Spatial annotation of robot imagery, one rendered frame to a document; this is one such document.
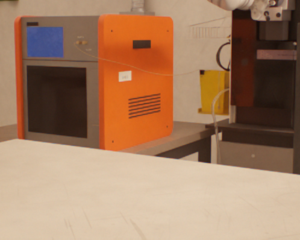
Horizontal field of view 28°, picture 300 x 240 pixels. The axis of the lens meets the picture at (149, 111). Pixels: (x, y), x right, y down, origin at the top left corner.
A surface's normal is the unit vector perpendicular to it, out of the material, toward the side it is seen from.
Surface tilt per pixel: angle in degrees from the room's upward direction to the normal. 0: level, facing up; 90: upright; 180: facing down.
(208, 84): 93
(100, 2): 90
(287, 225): 0
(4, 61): 90
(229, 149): 90
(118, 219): 0
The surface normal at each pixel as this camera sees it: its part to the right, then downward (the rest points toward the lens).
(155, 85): 0.85, 0.07
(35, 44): -0.52, 0.11
